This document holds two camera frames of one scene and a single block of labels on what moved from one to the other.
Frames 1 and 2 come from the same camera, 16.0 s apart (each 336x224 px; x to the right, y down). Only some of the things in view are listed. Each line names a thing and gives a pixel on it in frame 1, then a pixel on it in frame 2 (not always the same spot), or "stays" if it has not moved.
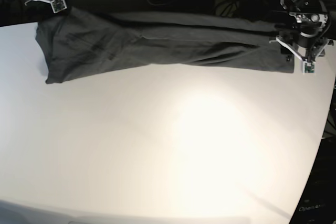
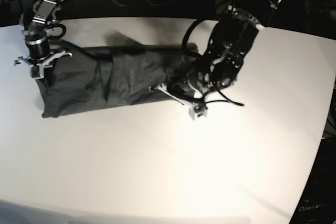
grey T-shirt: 73,44 to 92,77
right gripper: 308,61 to 196,109
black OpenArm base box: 317,204 stays
